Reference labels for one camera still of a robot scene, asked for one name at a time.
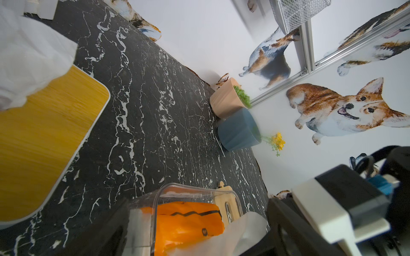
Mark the clear plastic box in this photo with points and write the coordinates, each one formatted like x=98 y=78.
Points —
x=173 y=192

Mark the colourful flowers white fence planter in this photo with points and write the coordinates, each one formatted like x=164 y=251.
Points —
x=44 y=9

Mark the white wire wall basket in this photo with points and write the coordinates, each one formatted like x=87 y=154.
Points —
x=290 y=14

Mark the orange tissue pack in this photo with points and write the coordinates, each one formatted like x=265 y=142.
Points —
x=32 y=55
x=190 y=229

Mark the blue-grey flower pot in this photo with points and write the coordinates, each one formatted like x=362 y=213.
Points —
x=239 y=131

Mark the peach succulent pot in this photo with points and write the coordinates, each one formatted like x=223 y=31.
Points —
x=225 y=101

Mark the light wooden lid board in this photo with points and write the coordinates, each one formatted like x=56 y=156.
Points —
x=228 y=203

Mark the yellow bamboo box lid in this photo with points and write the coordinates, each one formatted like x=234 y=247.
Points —
x=40 y=140

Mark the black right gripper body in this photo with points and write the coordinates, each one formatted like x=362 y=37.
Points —
x=388 y=171

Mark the aluminium frame post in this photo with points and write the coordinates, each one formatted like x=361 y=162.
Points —
x=305 y=48

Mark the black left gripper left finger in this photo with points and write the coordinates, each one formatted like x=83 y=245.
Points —
x=107 y=236

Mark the yellow artificial flower sprig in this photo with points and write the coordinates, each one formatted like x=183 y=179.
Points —
x=276 y=142

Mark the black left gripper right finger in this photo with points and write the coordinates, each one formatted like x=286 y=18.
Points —
x=293 y=236

